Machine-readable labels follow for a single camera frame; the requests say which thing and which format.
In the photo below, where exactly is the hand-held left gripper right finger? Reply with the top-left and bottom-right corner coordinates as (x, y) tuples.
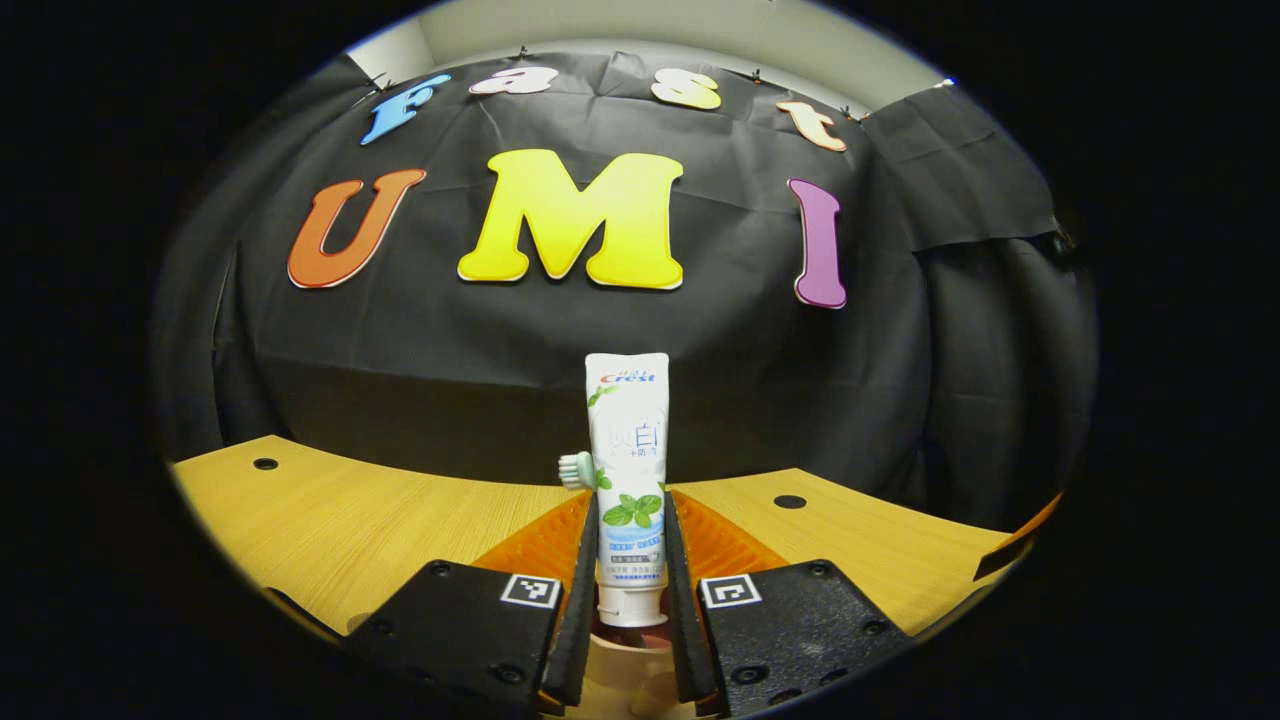
(662, 490), (917, 717)

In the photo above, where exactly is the black backdrop cloth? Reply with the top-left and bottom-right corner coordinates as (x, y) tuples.
(155, 50), (1101, 533)

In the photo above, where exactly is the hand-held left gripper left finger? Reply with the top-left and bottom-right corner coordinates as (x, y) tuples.
(350, 490), (601, 717)

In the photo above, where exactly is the white toothpaste tube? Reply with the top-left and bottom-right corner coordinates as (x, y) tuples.
(585, 352), (671, 628)

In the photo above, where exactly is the beige cup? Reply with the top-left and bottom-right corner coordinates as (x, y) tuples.
(585, 622), (693, 720)

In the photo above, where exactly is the wooden desktop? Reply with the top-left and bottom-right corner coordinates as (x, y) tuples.
(170, 435), (1017, 720)

